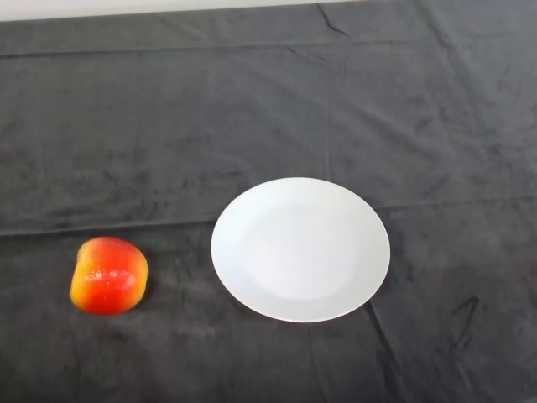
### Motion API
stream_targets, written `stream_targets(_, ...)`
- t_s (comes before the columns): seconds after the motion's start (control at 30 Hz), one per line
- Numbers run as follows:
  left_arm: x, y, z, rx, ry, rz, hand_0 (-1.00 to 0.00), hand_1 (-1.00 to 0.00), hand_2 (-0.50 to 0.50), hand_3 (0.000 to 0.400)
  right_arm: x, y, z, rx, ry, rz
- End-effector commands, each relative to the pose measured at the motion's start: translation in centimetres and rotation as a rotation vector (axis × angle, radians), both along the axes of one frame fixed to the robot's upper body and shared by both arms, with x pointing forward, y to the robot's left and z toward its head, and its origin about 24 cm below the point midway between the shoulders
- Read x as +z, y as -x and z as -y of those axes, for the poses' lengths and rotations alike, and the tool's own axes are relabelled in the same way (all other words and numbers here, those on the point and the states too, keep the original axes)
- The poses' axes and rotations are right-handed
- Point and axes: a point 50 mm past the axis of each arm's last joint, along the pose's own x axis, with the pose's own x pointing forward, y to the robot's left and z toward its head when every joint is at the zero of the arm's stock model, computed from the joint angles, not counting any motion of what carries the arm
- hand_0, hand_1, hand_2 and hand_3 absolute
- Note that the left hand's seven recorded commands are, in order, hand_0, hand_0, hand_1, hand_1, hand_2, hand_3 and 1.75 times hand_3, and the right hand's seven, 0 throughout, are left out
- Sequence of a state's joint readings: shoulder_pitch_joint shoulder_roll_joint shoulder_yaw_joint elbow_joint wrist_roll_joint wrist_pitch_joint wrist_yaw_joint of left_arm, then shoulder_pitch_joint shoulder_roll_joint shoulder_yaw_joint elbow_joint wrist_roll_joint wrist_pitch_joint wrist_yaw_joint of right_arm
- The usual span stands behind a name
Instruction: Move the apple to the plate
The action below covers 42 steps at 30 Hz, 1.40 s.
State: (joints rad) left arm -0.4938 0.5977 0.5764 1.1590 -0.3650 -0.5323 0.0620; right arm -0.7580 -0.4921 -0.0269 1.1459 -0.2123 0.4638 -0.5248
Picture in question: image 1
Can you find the red and yellow apple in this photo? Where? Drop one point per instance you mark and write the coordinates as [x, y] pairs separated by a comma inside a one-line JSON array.
[[110, 281]]

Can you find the white round plate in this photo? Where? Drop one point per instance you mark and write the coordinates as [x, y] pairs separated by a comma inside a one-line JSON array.
[[300, 252]]

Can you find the black cloth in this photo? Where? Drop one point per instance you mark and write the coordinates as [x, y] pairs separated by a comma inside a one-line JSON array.
[[268, 105]]

